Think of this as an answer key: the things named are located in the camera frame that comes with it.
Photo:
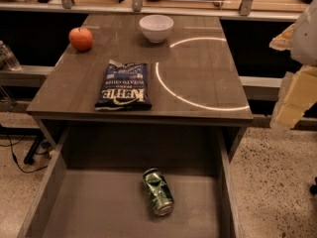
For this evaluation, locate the grey counter cabinet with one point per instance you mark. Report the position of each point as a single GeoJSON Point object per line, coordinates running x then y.
{"type": "Point", "coordinates": [190, 78]}

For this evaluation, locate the open grey top drawer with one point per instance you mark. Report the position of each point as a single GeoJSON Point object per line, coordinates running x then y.
{"type": "Point", "coordinates": [93, 187]}

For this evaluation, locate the white ceramic bowl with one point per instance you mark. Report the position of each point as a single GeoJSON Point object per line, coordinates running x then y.
{"type": "Point", "coordinates": [156, 28]}

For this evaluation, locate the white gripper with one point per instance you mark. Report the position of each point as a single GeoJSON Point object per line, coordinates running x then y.
{"type": "Point", "coordinates": [305, 37]}

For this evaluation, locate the clear plastic water bottle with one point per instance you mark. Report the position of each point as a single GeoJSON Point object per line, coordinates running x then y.
{"type": "Point", "coordinates": [8, 57]}

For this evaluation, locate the black table leg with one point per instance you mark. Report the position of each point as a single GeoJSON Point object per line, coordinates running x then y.
{"type": "Point", "coordinates": [29, 159]}

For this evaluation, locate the red apple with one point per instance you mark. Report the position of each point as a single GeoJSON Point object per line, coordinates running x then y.
{"type": "Point", "coordinates": [81, 38]}

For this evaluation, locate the blue Kettle chips bag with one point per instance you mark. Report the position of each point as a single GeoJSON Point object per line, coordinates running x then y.
{"type": "Point", "coordinates": [124, 87]}

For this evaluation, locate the crushed green soda can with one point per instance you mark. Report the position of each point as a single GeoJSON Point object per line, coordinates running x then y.
{"type": "Point", "coordinates": [161, 199]}

